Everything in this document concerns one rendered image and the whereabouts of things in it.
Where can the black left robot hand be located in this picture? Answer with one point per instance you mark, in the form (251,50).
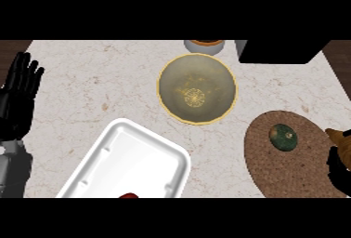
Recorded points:
(16,96)

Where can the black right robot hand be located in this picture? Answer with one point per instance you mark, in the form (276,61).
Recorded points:
(339,169)

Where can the brown croissant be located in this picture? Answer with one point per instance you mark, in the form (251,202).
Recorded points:
(339,138)

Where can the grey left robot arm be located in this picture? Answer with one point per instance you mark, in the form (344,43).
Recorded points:
(12,167)

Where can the round brown woven placemat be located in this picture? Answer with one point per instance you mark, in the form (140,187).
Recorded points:
(292,158)

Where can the gold rimmed olive bowl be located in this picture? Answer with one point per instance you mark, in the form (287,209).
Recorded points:
(198,89)

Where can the dark green round fruit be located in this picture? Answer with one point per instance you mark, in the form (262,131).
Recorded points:
(283,137)

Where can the white rectangular tray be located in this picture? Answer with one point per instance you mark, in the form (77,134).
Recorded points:
(127,161)

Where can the black box appliance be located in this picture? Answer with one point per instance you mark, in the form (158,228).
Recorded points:
(280,51)

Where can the small red fruit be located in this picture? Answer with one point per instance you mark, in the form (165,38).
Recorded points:
(128,195)

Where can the grey cup with orange rim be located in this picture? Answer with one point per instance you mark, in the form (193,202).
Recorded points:
(203,46)

